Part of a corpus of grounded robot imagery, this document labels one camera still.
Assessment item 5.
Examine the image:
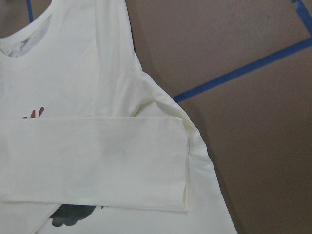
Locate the cream long-sleeve cat shirt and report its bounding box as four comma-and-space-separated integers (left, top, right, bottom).
0, 0, 236, 234

